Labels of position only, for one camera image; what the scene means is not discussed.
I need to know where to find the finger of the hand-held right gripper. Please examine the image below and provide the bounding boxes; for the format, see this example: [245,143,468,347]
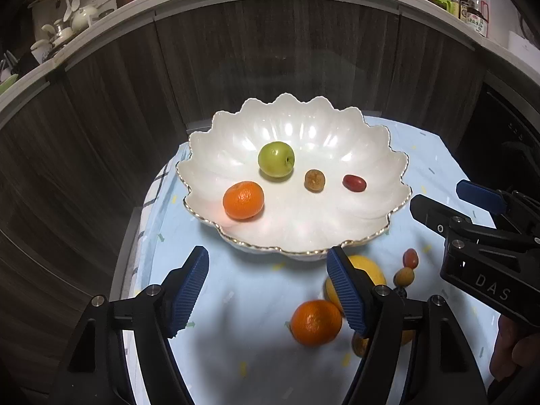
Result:
[456,180,514,216]
[410,194,474,235]

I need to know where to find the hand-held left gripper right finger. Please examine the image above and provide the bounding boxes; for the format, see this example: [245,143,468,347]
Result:
[327,247,492,405]

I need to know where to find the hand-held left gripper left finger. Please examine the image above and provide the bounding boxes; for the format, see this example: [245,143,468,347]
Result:
[51,245,210,405]

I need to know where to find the yellow lemon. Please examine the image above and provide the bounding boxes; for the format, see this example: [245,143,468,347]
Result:
[325,254,387,317]

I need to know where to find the orange tangerine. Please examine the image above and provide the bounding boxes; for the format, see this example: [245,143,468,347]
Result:
[291,299,343,347]
[223,181,265,220]

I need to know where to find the yellow mango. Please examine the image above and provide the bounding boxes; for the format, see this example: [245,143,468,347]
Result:
[352,327,416,358]

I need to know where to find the brown longan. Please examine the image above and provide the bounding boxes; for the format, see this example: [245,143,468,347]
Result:
[394,267,415,288]
[304,169,325,192]

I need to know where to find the white scalloped ceramic bowl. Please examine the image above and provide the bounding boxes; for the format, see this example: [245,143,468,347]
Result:
[176,94,411,261]

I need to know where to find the green apple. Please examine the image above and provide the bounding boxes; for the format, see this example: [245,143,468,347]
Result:
[258,141,295,178]

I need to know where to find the person's right hand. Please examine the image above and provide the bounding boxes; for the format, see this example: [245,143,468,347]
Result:
[490,316,540,384]

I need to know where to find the light blue patterned cloth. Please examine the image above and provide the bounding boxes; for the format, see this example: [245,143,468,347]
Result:
[121,116,507,405]

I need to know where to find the black built-in oven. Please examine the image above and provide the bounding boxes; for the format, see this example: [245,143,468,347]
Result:
[458,84,540,203]

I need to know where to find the white blue striped cloth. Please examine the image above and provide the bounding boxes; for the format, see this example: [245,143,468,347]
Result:
[134,164,179,288]

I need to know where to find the large dark sauce bottle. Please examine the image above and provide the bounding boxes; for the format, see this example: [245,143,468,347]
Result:
[466,0,491,39]

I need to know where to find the dark wood counter cabinets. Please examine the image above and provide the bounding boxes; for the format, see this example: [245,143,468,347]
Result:
[0,0,540,389]

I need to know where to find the white ceramic cup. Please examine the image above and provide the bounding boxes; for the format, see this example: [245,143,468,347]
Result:
[31,40,54,65]

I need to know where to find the white round teapot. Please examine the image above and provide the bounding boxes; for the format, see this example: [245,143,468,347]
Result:
[71,5,101,29]

